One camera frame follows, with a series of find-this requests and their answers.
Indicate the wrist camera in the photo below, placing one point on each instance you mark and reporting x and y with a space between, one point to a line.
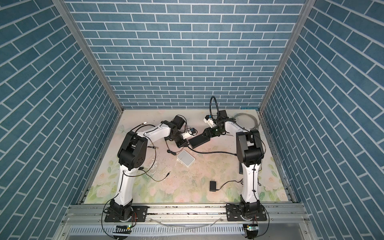
181 122
210 121

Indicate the black power adapter with plug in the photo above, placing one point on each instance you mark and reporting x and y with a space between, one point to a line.
213 185

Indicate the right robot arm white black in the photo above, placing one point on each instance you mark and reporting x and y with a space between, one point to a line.
250 152

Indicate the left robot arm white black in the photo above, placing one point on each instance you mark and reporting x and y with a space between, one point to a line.
132 155

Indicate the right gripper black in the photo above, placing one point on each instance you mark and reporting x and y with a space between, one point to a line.
209 132

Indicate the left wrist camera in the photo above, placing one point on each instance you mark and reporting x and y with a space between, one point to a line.
181 122

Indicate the black ribbed box device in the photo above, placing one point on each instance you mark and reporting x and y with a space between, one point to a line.
198 141

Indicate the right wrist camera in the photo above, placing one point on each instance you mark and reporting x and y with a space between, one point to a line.
210 121

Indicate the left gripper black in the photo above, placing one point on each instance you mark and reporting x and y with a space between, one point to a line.
184 142

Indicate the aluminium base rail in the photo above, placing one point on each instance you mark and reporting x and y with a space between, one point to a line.
218 221

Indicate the dark grey network switch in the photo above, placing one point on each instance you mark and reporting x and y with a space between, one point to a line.
240 169

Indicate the white small router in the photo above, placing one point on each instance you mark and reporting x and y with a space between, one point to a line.
185 158

